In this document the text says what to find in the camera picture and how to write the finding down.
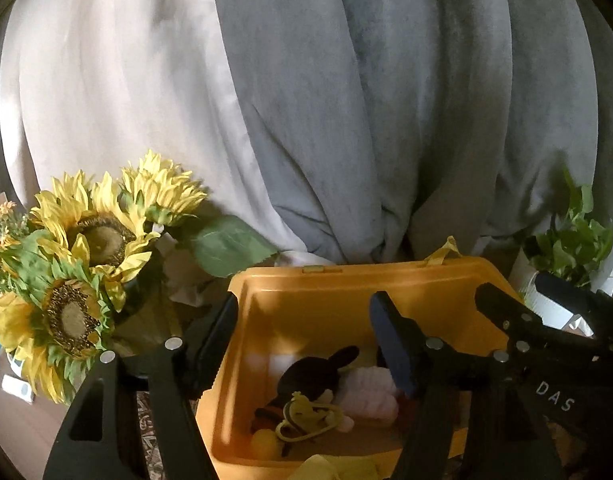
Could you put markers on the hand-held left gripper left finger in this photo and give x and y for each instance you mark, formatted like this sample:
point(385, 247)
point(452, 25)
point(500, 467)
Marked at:
point(219, 342)

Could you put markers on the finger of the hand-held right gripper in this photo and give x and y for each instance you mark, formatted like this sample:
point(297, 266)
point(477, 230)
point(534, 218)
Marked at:
point(511, 312)
point(586, 305)

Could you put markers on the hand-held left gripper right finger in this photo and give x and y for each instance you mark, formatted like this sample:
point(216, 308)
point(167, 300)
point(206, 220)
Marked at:
point(394, 355)

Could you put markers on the pale purple fluffy scrunchie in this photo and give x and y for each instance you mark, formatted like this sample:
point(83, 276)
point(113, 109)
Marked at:
point(366, 395)

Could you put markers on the black mouse plush toy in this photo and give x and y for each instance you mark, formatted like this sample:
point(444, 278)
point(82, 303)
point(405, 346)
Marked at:
point(311, 375)

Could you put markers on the yellow plastic bin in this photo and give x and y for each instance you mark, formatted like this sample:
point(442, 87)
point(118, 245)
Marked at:
point(296, 302)

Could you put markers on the white plant pot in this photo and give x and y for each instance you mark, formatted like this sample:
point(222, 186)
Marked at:
point(523, 282)

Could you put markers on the green leafy plant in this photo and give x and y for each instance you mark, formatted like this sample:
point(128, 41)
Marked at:
point(571, 245)

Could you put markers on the patterned brown rug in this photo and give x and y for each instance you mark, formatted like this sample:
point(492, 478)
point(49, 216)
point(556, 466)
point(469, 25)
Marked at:
point(149, 440)

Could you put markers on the artificial sunflower bouquet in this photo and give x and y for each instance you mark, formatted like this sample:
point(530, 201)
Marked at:
point(76, 280)

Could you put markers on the white round-based device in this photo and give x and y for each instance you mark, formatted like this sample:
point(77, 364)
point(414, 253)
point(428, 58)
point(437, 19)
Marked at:
point(16, 388)

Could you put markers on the grey curtain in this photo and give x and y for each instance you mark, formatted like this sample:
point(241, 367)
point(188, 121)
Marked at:
point(411, 110)

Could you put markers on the beige curtain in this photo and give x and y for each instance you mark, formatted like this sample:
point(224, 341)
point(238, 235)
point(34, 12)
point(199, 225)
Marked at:
point(121, 85)

